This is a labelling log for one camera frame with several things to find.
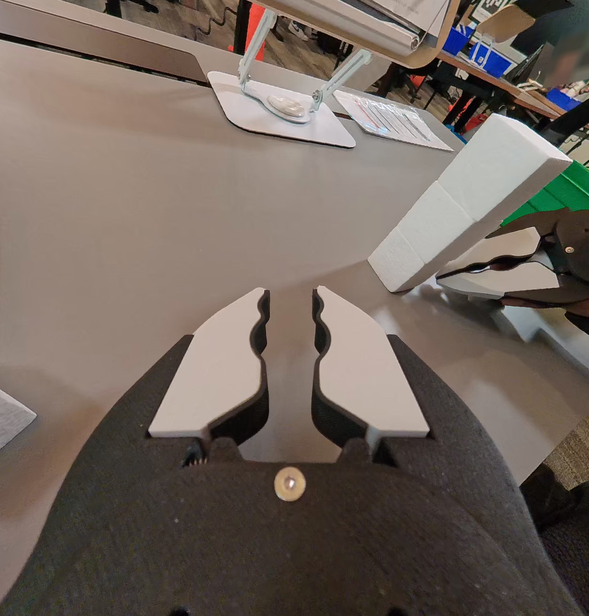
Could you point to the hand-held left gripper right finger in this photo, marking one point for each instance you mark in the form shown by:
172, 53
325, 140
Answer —
366, 375

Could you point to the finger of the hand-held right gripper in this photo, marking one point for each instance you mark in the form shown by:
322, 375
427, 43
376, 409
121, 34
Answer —
516, 279
506, 245

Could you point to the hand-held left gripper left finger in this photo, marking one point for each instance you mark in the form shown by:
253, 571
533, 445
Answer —
212, 375

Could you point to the grey desk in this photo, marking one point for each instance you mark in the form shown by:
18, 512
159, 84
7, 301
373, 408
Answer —
130, 216
82, 24

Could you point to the person's right hand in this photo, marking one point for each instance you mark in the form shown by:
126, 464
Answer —
588, 307

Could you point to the green plastic bin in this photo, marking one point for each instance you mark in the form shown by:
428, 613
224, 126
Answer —
559, 192

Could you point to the small blue bin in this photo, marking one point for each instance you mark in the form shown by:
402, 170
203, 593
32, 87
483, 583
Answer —
489, 57
564, 98
460, 38

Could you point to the long wooden table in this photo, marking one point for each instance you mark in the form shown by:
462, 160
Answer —
516, 86

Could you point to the clear plastic sleeve with paper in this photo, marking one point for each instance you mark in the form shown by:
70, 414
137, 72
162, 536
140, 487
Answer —
395, 130

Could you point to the printed instruction sheet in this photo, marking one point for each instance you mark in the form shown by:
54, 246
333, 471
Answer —
419, 14

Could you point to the dark cloth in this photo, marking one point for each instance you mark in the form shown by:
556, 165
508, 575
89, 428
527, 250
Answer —
564, 529

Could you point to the wooden document stand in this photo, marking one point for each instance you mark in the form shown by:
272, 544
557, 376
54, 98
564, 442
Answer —
256, 110

